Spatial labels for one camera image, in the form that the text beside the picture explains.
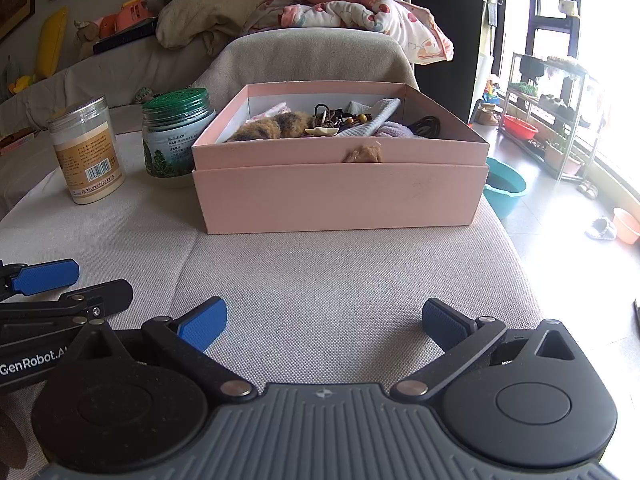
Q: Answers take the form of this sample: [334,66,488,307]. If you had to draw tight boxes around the brown fuzzy scrap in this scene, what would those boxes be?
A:
[342,142,383,163]

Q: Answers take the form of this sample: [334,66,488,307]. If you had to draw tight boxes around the orange plastic basin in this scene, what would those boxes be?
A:
[612,207,640,246]

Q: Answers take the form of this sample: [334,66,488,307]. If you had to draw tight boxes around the green lidded jar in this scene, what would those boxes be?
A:
[141,87,217,181]

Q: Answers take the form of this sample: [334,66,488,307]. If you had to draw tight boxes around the yellow green toy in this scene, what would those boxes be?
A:
[7,57,36,96]

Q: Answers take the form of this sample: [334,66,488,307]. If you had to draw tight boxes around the pale knitted cloth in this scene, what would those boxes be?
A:
[335,98,403,137]

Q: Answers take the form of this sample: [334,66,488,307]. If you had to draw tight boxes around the brown small boots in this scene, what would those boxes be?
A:
[475,102,501,126]

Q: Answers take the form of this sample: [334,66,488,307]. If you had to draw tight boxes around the grey slipper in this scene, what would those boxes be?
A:
[585,216,618,242]

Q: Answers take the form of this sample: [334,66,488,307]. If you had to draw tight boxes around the black cable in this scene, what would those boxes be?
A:
[410,116,444,139]

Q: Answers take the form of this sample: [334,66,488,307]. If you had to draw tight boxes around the red plastic basin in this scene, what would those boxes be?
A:
[502,115,540,142]

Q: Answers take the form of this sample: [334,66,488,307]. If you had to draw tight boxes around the white sheet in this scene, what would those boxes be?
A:
[0,130,211,331]

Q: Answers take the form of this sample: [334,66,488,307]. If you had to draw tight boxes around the black hair tie bundle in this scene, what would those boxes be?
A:
[314,103,351,128]

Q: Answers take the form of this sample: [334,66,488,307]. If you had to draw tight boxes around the white long handle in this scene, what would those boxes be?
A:
[485,0,511,56]

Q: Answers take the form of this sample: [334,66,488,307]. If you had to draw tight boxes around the orange plastic toy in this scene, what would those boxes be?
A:
[97,0,153,38]

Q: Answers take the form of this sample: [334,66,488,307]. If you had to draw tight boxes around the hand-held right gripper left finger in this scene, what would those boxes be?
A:
[75,296,256,400]

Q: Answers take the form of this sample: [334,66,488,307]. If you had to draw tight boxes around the teal plastic basin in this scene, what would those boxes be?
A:
[484,157,528,221]

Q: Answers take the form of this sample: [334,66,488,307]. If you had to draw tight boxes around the potted plant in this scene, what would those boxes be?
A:
[545,137,583,177]

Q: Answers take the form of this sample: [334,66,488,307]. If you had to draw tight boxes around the dark flat box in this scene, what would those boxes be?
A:
[92,17,158,56]

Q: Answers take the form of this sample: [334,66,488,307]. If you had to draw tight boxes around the pink cardboard box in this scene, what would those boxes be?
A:
[191,81,491,235]

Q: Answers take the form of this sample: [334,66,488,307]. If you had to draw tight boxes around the beige pillow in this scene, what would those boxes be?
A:
[156,0,276,58]

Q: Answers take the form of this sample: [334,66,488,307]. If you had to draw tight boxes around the metal shelf rack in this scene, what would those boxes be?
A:
[505,52,606,181]

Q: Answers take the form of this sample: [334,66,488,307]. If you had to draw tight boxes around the calico furry toy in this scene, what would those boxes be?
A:
[227,112,313,142]

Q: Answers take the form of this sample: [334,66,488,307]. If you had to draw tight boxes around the floral pink blanket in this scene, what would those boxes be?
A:
[242,0,455,66]

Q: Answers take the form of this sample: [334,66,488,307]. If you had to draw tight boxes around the clear jar with beige label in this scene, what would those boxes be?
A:
[47,96,127,205]

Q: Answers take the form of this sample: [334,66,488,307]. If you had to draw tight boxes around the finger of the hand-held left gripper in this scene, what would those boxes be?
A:
[0,280,134,330]
[0,259,81,297]

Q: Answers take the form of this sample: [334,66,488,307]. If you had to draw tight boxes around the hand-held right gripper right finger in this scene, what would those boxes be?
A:
[390,298,588,403]

